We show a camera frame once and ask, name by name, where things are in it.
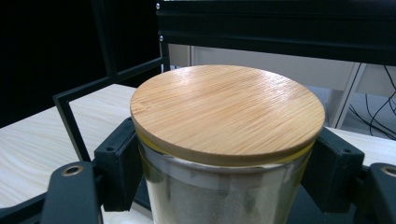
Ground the black power cable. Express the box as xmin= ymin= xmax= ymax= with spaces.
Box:
xmin=348 ymin=92 xmax=396 ymax=141
xmin=348 ymin=64 xmax=396 ymax=138

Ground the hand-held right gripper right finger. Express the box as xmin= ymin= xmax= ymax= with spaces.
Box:
xmin=300 ymin=126 xmax=366 ymax=215

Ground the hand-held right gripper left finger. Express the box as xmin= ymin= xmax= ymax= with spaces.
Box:
xmin=92 ymin=116 xmax=145 ymax=213

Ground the black curtain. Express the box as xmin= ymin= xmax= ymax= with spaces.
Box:
xmin=0 ymin=0 xmax=162 ymax=129

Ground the yellow-sealed glass jar bamboo lid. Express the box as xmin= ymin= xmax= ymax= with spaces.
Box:
xmin=129 ymin=63 xmax=327 ymax=224

